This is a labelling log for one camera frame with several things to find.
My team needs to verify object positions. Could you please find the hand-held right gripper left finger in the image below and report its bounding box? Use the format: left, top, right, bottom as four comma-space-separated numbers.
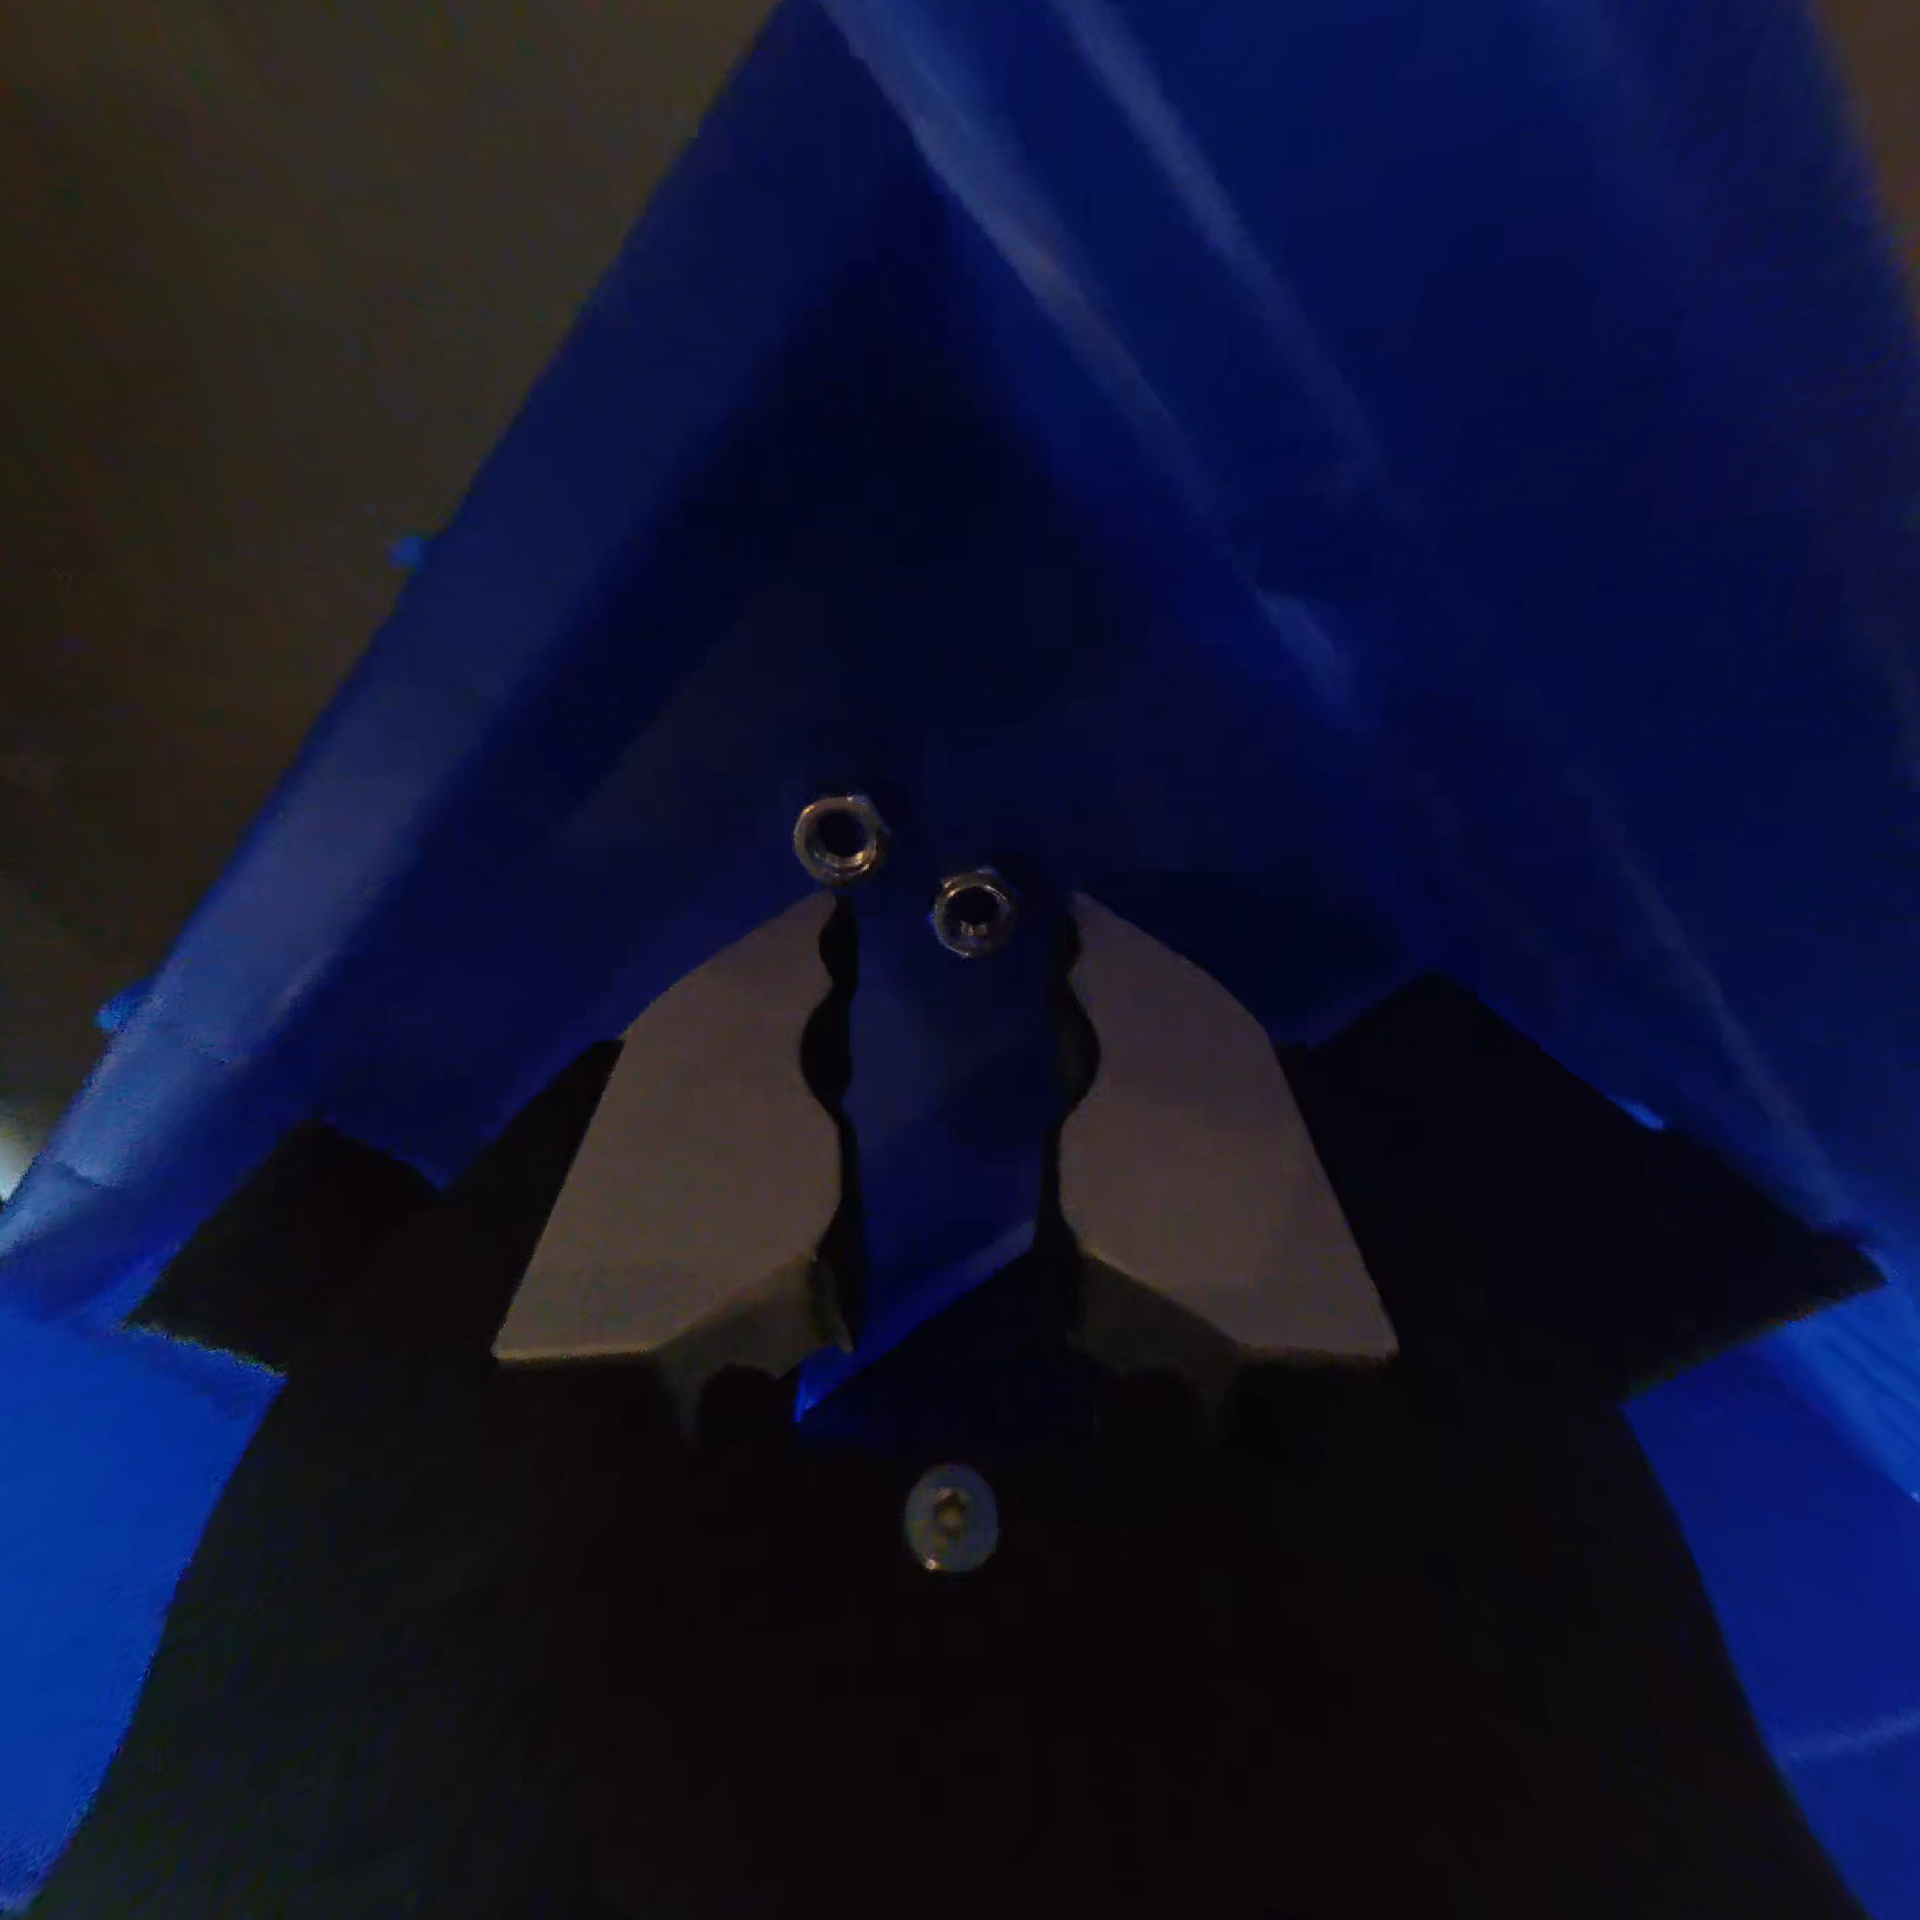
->
492, 890, 869, 1421

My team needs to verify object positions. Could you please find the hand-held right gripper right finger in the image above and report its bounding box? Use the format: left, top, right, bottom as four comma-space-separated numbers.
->
1033, 890, 1400, 1421

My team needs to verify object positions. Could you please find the silver hex nut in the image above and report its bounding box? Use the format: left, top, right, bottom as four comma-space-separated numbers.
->
795, 794, 893, 890
932, 865, 1018, 962

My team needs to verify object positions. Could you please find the blue plastic bin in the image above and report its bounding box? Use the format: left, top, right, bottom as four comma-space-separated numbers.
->
0, 0, 1920, 1920

